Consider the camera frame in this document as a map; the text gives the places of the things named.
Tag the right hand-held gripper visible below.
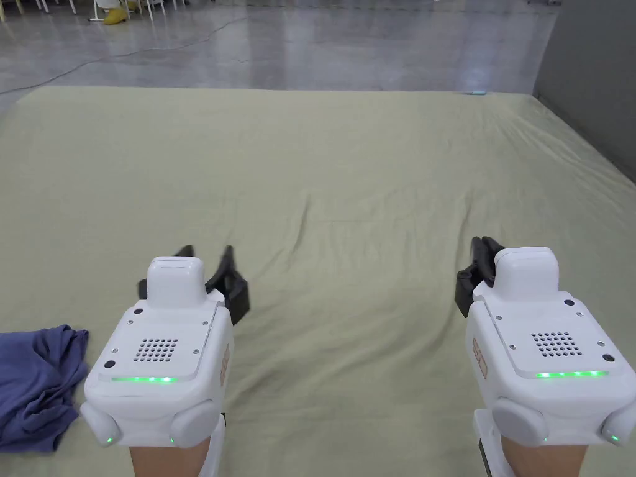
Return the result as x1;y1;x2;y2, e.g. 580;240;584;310
454;235;636;477

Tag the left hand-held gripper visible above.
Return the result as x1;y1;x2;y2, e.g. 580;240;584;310
79;244;252;477

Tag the person's left hand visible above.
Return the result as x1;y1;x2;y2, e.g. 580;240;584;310
129;440;211;477

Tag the person's right hand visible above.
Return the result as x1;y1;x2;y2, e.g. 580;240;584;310
501;436;591;477

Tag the bed with beige sheet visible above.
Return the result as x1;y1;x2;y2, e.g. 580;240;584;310
0;85;636;477

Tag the dark blue shirt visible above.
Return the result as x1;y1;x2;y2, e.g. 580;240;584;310
0;324;91;456

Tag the black floor cable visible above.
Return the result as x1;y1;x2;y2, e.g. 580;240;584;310
0;14;252;95

